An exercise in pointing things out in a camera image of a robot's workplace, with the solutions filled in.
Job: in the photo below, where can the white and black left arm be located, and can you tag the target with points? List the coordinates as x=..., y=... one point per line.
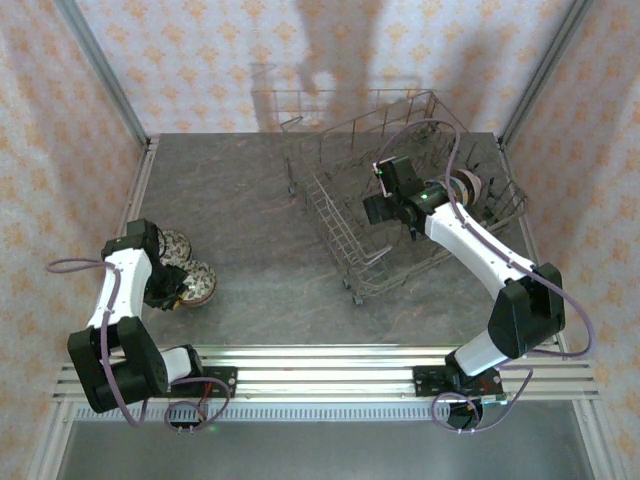
x=125, y=370

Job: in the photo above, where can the green leaf pattern bowl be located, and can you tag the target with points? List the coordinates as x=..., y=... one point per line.
x=200, y=282

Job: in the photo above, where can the brown diamond pattern bowl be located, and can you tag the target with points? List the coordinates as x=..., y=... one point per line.
x=177, y=245

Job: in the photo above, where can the aluminium table side rail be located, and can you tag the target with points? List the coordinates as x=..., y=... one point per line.
x=133, y=200
x=532, y=240

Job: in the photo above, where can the pink patterned bowl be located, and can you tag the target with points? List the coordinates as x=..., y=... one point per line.
x=475, y=182

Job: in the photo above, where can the grey metal front panel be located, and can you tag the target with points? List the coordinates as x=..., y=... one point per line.
x=325, y=450

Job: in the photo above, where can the aluminium frame post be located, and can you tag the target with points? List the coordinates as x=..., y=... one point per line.
x=107, y=75
x=541, y=75

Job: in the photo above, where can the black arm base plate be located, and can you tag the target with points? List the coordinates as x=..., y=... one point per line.
x=225, y=382
x=425, y=382

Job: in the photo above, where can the aluminium front rail base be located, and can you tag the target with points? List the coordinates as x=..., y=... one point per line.
x=325, y=372

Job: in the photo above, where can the small controller board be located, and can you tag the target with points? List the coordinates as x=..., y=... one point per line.
x=492, y=407

